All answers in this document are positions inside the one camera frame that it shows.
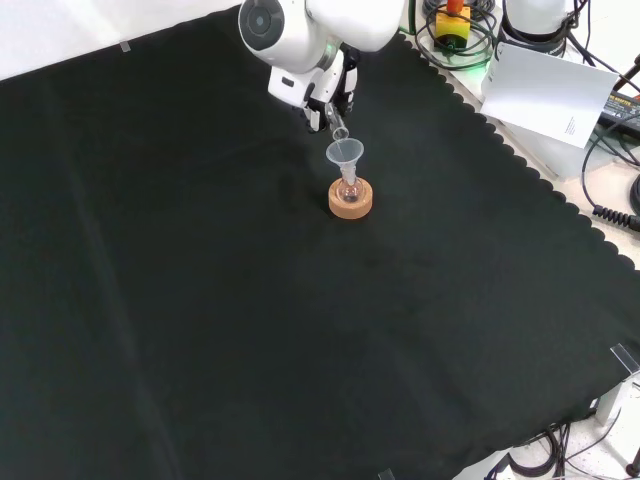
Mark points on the clear round-bottom flask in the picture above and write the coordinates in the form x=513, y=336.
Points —
x=350, y=191

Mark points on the white metal bracket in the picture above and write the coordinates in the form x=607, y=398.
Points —
x=617, y=400

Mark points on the clear plastic funnel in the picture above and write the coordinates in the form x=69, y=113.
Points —
x=345, y=155

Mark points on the yellow stop button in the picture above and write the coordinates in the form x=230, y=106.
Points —
x=452, y=25

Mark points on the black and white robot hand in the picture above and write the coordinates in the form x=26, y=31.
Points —
x=300, y=87

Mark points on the clear tape strip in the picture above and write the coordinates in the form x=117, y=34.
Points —
x=125, y=47

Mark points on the black power adapter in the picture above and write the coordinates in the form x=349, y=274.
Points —
x=622, y=112

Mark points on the pale board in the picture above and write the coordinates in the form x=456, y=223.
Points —
x=545, y=90

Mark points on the black bench cloth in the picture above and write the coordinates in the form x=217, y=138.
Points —
x=250, y=300

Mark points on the clear glass graduated cylinder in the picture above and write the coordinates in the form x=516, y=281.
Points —
x=340, y=131

